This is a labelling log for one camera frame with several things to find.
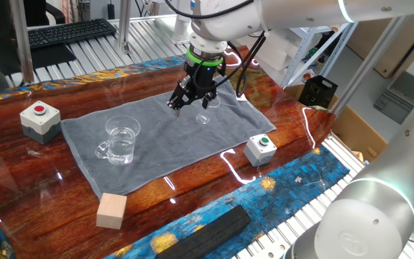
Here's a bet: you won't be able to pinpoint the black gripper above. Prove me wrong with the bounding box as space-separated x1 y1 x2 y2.
166 61 226 118

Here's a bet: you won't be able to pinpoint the clear glass mug with water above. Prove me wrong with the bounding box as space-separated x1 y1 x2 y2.
94 114 142 166

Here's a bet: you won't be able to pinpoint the empty clear plastic cup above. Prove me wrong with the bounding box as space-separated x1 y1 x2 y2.
195 95 222 125

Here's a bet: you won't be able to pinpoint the grey towel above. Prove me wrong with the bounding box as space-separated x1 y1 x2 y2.
60 81 277 201

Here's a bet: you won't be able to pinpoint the white stand base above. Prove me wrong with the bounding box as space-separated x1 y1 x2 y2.
155 14 193 46

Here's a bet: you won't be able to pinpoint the green push button box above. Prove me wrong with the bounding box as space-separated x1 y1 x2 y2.
243 133 278 168

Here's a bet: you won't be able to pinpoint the white flat boxes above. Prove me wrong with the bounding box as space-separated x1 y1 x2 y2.
242 30 301 72

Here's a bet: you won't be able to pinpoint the black plastic crate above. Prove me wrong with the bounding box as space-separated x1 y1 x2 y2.
298 74 339 109

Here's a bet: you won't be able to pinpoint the blue starry tablecloth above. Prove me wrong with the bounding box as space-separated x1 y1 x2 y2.
0 53 351 259

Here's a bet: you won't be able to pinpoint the black foam block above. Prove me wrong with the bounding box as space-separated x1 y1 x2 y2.
155 204 253 259

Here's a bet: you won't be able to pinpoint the light wooden cube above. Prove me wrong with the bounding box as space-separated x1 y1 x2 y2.
96 192 128 230

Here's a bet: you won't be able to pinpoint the black keyboard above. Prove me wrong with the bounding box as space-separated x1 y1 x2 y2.
27 17 118 50

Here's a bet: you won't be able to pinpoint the black desk mat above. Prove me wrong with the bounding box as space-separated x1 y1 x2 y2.
29 42 78 70

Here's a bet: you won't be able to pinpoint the red push button box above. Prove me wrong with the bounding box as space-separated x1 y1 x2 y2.
19 100 63 146

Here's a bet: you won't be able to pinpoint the brown cardboard box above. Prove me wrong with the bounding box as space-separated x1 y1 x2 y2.
284 82 390 163

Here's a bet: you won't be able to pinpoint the black office chair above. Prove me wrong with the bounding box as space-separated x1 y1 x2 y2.
23 0 67 27

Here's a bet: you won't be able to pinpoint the brown board panel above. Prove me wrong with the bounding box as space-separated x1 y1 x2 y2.
346 12 414 79

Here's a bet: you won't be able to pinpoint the grey plastic bin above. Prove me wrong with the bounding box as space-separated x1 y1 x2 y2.
373 71 414 125

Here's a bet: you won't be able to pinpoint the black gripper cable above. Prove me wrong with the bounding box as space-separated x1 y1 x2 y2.
191 31 267 99

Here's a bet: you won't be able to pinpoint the black camera cable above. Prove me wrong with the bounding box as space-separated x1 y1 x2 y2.
163 0 255 19

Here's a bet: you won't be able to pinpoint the aluminium frame post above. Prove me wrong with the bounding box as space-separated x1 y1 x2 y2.
8 0 35 86
331 16 409 117
116 0 133 55

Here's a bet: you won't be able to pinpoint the white metal shelf frame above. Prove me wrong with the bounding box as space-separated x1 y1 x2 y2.
257 21 359 89

